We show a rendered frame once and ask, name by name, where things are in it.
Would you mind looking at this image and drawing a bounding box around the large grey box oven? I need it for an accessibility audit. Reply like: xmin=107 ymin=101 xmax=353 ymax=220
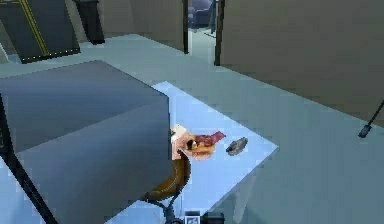
xmin=0 ymin=59 xmax=175 ymax=224

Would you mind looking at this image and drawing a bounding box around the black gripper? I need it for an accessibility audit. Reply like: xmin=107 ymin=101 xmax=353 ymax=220
xmin=145 ymin=187 xmax=185 ymax=224

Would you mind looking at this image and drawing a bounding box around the red and orange food piece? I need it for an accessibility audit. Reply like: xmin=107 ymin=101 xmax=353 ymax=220
xmin=185 ymin=130 xmax=227 ymax=162

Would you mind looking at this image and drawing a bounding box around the black tall bin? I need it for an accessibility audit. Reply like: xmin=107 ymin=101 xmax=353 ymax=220
xmin=73 ymin=0 xmax=106 ymax=46

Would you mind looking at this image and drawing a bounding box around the black rod with foot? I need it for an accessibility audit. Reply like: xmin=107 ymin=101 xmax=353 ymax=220
xmin=357 ymin=99 xmax=384 ymax=139

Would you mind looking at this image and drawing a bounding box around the black slanted bar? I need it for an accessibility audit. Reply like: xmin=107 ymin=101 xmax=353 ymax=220
xmin=0 ymin=94 xmax=59 ymax=224

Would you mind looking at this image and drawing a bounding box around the dark panel with yellow stripes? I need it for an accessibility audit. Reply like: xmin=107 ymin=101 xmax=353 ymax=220
xmin=0 ymin=0 xmax=81 ymax=65

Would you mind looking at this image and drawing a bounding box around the blue grey armchair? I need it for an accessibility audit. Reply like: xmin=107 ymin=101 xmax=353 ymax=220
xmin=187 ymin=0 xmax=215 ymax=30

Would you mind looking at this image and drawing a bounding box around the pale blue table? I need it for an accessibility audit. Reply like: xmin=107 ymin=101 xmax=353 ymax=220
xmin=0 ymin=81 xmax=280 ymax=224

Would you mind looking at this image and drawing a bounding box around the grey credit card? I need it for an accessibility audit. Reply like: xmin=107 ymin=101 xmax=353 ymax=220
xmin=225 ymin=136 xmax=250 ymax=157

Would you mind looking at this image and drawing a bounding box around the black door frame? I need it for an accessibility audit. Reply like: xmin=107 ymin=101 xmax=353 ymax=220
xmin=181 ymin=0 xmax=227 ymax=67

